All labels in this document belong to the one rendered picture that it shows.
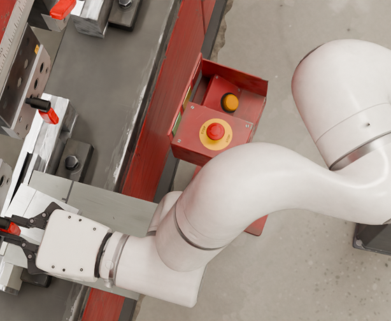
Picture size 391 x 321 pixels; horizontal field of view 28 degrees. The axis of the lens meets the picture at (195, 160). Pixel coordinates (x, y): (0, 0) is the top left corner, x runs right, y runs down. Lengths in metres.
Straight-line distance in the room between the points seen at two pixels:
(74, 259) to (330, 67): 0.54
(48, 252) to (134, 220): 0.25
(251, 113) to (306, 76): 0.89
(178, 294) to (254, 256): 1.24
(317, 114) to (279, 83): 1.67
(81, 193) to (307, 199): 0.68
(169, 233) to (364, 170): 0.29
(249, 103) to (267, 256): 0.75
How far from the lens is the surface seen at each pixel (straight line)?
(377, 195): 0.91
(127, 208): 1.49
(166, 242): 1.08
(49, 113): 1.34
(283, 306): 2.46
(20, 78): 1.29
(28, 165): 1.56
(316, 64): 0.95
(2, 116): 1.25
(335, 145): 0.93
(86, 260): 1.27
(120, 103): 1.68
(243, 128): 1.75
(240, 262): 2.47
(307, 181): 0.91
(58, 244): 1.29
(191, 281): 1.23
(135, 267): 1.24
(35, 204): 1.53
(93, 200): 1.51
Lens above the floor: 2.45
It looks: 75 degrees down
